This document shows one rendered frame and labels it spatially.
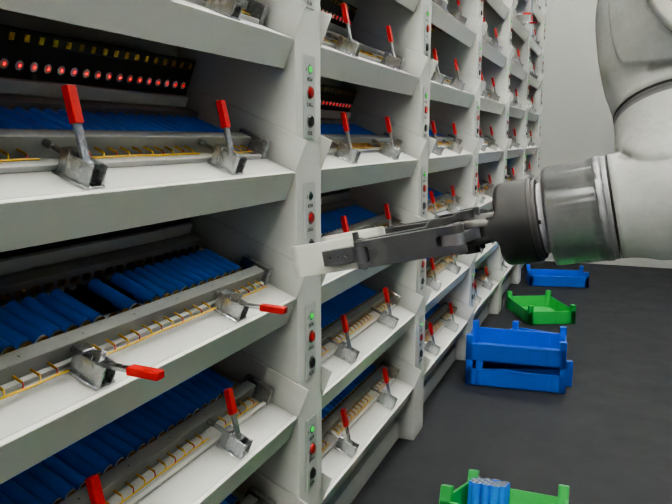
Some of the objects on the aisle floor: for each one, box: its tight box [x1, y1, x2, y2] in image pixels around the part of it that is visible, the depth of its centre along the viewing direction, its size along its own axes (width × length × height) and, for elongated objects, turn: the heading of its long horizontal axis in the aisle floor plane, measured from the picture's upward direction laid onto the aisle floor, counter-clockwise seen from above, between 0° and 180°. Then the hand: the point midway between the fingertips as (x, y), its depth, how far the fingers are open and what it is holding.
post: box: [177, 0, 322, 504], centre depth 109 cm, size 20×9×173 cm
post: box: [341, 0, 432, 440], centre depth 173 cm, size 20×9×173 cm
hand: (336, 252), depth 70 cm, fingers open, 7 cm apart
